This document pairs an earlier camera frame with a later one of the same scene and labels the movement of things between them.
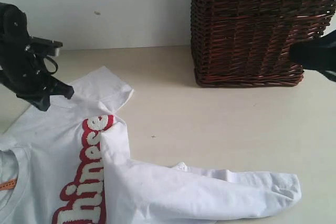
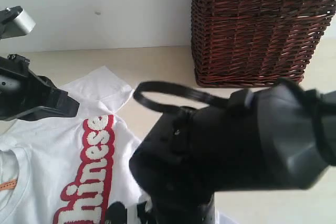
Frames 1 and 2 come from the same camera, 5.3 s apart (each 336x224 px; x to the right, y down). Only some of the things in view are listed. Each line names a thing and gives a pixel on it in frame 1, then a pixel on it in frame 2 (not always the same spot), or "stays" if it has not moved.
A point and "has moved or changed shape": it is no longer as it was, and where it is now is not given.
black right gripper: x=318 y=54 to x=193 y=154
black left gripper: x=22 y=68 to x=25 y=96
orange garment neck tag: x=9 y=185 stays
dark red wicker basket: x=243 y=23 stays
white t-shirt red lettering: x=71 y=163 has moved or changed shape
